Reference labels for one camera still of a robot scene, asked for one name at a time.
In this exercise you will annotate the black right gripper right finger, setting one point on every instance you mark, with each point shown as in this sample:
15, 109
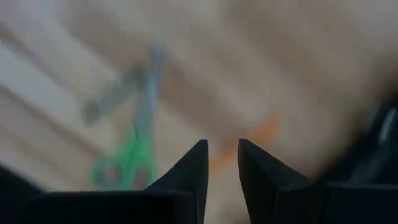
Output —
267, 186

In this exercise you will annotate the orange pencil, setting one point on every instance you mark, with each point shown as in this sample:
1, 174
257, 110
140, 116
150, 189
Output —
264, 132

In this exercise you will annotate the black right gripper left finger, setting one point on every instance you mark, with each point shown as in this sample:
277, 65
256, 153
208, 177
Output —
186, 186

